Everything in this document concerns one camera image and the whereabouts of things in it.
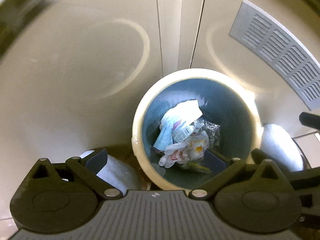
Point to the white crumpled wrapper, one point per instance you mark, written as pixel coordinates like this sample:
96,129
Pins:
187,112

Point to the grey vent grille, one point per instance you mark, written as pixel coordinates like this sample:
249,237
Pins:
240,27

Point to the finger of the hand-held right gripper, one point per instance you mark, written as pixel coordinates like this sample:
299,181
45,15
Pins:
310,122
256,155

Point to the white printed paper label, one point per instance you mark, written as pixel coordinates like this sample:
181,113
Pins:
183,133

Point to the clear plastic wrapper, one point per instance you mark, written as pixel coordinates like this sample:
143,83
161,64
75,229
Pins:
210,132

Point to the cream trash bin blue inside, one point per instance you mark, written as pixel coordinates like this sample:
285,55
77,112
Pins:
225,120

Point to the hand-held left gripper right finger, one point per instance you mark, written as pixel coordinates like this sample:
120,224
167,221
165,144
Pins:
215,162

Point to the blue purple wrapper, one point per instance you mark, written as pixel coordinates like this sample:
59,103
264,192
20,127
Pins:
162,137

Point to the white snack packet orange print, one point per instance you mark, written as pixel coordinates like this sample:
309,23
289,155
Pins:
190,150

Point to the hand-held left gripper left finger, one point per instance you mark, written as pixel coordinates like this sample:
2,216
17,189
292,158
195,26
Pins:
96,162

